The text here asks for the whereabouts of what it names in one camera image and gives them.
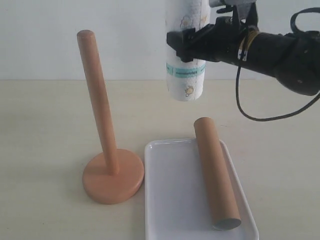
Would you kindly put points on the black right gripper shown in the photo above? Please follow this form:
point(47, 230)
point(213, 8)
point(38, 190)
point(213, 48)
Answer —
point(217, 42)

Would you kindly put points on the printed white paper towel roll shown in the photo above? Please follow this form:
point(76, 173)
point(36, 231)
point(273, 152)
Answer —
point(185, 81)

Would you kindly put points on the brown cardboard tube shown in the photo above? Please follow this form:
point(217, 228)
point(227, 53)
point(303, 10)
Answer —
point(221, 199)

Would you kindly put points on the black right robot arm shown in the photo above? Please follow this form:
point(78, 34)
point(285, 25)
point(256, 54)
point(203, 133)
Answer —
point(293, 60)

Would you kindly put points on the wooden paper towel holder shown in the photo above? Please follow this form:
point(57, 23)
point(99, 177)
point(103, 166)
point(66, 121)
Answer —
point(116, 174)

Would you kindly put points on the white rectangular plastic tray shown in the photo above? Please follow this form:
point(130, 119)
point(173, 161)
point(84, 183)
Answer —
point(176, 206)

